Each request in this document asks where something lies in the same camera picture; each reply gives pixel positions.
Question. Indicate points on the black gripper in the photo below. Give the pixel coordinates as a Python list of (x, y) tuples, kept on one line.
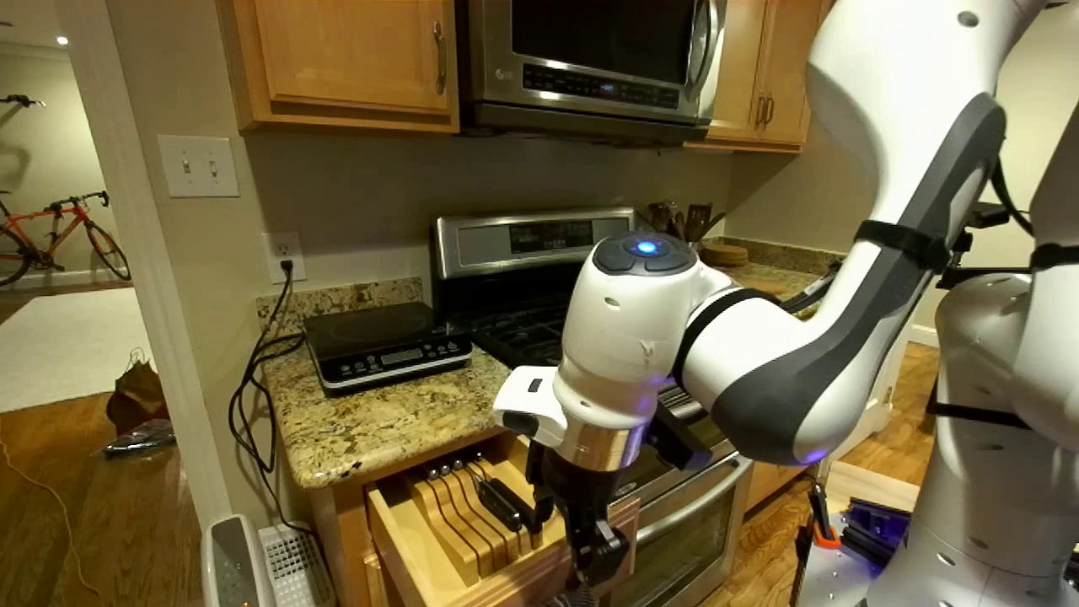
[(576, 495)]

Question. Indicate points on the wooden knife drawer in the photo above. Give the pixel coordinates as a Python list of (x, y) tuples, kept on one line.
[(409, 560)]

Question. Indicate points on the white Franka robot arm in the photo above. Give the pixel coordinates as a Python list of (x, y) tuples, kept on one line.
[(855, 280)]

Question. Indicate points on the tall steel oven door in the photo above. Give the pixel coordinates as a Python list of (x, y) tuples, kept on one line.
[(684, 551)]

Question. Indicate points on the wooden knife organizer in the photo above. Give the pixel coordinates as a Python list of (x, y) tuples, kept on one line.
[(450, 518)]

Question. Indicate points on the orange black tool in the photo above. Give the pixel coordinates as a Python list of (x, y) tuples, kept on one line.
[(825, 524)]

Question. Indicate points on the black cooktop grate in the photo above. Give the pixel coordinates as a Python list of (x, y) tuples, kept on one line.
[(506, 327)]

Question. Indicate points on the wooden base cabinet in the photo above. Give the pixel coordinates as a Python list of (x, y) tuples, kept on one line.
[(338, 527)]

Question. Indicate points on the light wooden board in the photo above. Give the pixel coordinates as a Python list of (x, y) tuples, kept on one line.
[(877, 486)]

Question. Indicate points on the white ribbed panel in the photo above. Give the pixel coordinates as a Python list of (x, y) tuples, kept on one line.
[(292, 567)]

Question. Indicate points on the black digital kitchen scale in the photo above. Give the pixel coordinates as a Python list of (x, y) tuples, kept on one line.
[(376, 339)]

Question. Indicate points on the stainless steel stove range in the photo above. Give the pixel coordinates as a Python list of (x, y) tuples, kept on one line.
[(506, 242)]

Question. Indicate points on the round wooden board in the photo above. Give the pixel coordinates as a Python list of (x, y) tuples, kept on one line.
[(727, 256)]

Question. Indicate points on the dark utensil holder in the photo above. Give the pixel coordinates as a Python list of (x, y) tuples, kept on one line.
[(678, 220)]

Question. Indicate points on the dark flat floor item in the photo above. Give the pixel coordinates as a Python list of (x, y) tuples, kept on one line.
[(140, 439)]

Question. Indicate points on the brown bag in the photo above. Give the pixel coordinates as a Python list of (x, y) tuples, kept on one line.
[(140, 400)]

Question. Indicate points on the stainless steel microwave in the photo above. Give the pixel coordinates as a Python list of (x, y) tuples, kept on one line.
[(595, 53)]

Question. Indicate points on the red bicycle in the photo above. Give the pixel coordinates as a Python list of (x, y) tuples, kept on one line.
[(68, 232)]

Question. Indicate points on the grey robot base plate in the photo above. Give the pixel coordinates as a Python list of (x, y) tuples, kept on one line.
[(827, 577)]

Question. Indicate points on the white wall outlet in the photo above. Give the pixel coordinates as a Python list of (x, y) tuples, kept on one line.
[(286, 267)]

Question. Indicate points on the white light switch plate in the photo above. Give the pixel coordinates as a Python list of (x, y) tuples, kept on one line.
[(200, 166)]

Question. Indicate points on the wide wooden wall cabinet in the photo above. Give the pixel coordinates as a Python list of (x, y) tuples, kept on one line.
[(338, 56)]

